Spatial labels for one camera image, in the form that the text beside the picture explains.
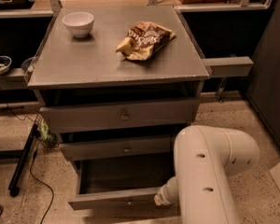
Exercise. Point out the green packet in wire basket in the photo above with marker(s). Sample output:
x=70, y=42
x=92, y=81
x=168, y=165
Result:
x=45, y=135

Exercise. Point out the brown chip bag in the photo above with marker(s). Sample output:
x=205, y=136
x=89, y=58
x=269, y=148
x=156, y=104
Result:
x=143, y=40

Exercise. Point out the grey top drawer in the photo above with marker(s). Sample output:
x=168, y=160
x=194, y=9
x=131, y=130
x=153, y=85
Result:
x=82, y=118

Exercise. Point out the grey drawer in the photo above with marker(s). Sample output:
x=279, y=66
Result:
x=119, y=147
x=121, y=181
x=82, y=118

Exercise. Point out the grey middle drawer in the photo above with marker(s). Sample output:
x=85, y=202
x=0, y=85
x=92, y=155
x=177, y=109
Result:
x=119, y=147

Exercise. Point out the grey drawer cabinet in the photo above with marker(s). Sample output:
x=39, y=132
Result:
x=87, y=71

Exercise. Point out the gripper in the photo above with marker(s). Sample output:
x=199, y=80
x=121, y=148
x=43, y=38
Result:
x=163, y=195

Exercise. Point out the white ceramic bowl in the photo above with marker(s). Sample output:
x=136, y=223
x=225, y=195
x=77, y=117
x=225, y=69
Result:
x=79, y=24

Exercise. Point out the grey bottom drawer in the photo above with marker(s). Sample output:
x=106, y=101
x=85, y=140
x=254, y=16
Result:
x=121, y=181

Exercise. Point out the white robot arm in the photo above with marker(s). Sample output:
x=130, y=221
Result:
x=204, y=158

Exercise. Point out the black metal floor bar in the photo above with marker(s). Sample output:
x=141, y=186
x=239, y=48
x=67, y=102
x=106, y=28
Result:
x=13, y=185

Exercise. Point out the grey side rail block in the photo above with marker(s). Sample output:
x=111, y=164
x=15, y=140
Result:
x=228, y=66

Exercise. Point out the clear glass bowl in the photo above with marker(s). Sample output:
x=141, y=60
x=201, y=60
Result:
x=28, y=66

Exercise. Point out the blue patterned bowl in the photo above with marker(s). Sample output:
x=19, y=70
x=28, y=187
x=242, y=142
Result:
x=5, y=63

